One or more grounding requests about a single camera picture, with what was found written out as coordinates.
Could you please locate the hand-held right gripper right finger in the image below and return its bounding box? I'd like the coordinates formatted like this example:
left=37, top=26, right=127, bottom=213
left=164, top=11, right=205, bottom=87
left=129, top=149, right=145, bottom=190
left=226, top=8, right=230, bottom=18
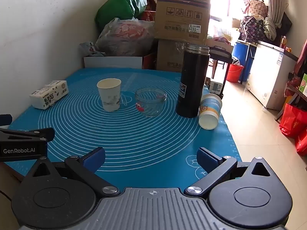
left=184, top=147, right=277, bottom=197

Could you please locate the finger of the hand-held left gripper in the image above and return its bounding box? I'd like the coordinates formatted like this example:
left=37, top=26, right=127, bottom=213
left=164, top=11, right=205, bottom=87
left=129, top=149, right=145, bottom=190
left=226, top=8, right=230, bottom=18
left=0, top=127, right=56, bottom=142
left=0, top=114, right=13, bottom=127

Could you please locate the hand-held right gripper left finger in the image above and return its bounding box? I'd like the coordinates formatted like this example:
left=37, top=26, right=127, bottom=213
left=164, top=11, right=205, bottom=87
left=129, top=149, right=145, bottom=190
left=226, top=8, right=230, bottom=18
left=24, top=147, right=120, bottom=197

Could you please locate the white paper cup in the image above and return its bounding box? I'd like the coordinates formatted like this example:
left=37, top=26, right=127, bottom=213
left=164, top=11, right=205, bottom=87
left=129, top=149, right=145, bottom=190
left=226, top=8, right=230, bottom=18
left=97, top=78, right=122, bottom=112

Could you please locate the blue and yellow paper cup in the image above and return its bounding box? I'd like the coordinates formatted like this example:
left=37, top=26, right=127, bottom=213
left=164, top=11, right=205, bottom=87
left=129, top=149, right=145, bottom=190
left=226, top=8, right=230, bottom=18
left=198, top=93, right=223, bottom=130

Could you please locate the white tissue pack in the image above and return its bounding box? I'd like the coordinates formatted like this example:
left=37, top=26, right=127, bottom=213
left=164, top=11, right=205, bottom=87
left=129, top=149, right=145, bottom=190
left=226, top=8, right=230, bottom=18
left=29, top=80, right=69, bottom=110

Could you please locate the blue silicone mat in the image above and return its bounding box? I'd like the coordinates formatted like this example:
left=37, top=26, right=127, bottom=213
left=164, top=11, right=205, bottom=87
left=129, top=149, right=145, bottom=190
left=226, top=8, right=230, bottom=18
left=4, top=67, right=242, bottom=180

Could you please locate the small white floor box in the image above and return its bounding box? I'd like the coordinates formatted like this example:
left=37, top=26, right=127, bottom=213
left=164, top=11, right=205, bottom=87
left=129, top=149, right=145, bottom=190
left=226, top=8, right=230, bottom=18
left=208, top=80, right=224, bottom=94

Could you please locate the black thermos bottle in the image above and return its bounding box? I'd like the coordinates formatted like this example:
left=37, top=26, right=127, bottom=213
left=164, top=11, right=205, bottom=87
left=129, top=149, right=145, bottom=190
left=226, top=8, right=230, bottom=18
left=176, top=43, right=210, bottom=118

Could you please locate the clear glass jar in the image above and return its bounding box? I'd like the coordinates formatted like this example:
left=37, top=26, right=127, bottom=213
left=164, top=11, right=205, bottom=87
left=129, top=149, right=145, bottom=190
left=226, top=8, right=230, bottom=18
left=135, top=88, right=167, bottom=117

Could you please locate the red plastic bucket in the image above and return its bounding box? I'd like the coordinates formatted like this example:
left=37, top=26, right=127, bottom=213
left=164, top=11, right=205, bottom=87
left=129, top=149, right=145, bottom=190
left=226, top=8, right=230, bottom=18
left=226, top=63, right=244, bottom=83

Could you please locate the large red shopping bag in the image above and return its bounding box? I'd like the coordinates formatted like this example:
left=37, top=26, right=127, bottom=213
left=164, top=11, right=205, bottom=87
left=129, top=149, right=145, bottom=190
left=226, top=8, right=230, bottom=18
left=279, top=103, right=307, bottom=139

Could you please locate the small red shopping bag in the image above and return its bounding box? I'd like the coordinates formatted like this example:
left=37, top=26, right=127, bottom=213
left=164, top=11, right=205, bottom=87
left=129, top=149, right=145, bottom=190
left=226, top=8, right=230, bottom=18
left=295, top=127, right=307, bottom=157

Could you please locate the flat white box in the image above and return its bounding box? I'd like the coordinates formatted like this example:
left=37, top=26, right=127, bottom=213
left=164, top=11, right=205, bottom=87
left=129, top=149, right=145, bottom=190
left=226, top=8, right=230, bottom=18
left=83, top=56, right=144, bottom=69

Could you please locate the grey crumpled packet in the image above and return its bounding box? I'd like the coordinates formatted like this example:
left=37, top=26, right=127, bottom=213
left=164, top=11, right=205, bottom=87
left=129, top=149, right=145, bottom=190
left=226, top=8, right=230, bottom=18
left=80, top=41, right=106, bottom=57

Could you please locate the dark wooden side table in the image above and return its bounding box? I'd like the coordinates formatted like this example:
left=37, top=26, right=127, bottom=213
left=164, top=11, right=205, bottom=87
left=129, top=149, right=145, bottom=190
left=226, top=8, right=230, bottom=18
left=208, top=47, right=234, bottom=99

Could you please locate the white chest freezer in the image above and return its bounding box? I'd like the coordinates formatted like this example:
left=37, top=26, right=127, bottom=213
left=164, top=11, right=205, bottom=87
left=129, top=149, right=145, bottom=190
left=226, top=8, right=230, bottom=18
left=248, top=40, right=299, bottom=111

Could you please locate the blue plastic barrel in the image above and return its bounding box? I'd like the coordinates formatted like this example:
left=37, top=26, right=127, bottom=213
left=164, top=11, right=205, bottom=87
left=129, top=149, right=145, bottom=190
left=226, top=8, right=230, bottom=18
left=233, top=41, right=250, bottom=82

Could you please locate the small cardboard box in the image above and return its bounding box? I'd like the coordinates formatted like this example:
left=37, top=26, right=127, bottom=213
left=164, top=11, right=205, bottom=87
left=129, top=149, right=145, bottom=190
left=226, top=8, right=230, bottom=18
left=156, top=39, right=188, bottom=73

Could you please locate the red carton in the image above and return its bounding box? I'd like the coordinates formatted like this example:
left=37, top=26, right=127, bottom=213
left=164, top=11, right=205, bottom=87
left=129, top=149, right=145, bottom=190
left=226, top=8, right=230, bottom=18
left=142, top=52, right=158, bottom=70

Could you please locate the green box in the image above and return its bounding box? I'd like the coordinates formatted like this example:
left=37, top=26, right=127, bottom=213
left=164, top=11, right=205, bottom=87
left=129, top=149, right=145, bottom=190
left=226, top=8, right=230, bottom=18
left=300, top=73, right=307, bottom=94

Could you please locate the clear bag with red contents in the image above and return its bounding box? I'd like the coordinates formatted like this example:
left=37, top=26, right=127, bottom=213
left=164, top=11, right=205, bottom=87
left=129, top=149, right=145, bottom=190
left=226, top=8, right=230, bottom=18
left=95, top=17, right=155, bottom=56

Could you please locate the dark floral bag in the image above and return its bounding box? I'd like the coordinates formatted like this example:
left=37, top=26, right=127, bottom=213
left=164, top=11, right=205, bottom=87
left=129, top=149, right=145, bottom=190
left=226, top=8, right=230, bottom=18
left=239, top=16, right=272, bottom=43

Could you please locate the large cardboard box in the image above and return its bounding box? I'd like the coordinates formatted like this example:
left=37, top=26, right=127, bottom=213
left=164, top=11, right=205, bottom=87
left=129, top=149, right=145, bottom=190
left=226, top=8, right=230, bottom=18
left=154, top=0, right=212, bottom=43

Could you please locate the green plastic bag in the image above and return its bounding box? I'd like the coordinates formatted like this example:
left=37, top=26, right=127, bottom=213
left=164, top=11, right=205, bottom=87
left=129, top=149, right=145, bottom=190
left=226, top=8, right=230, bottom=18
left=95, top=0, right=148, bottom=30

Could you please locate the beige patterned bag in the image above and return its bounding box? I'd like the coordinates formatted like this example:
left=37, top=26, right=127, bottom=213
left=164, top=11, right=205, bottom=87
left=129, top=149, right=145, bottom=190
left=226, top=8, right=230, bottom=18
left=244, top=0, right=268, bottom=18

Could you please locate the beige curtain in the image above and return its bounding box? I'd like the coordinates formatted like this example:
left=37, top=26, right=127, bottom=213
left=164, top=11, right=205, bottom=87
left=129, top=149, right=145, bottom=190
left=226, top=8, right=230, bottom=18
left=268, top=0, right=292, bottom=29

